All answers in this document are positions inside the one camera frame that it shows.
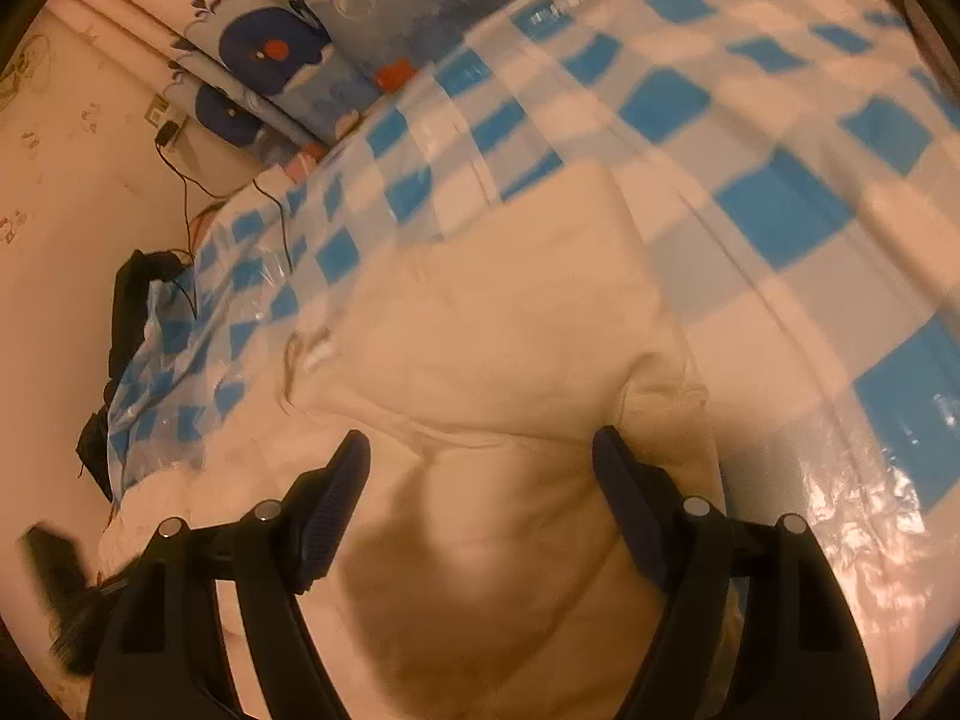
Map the cream quilted puffer jacket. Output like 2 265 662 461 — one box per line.
99 161 721 718

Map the blue checkered plastic storage bag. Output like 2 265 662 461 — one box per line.
101 0 958 712

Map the black garment at bedside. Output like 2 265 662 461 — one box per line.
76 250 185 500

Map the whale print bed sheet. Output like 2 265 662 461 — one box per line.
150 0 512 163

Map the black thin cable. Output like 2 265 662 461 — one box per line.
154 118 296 317

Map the white wall power socket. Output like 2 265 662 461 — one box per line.
145 94 187 128

